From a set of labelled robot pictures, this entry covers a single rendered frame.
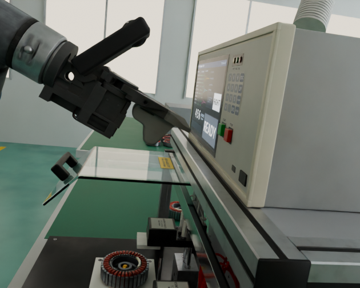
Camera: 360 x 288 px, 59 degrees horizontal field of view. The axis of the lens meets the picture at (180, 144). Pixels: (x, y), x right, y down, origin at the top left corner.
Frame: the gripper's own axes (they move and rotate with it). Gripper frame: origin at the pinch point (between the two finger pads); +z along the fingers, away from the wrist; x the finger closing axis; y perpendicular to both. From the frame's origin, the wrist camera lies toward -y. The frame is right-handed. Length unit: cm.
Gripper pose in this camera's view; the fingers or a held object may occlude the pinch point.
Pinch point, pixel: (185, 122)
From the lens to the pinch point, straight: 48.5
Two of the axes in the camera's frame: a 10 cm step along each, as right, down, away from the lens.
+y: -5.2, 8.5, 1.1
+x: 1.3, 2.1, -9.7
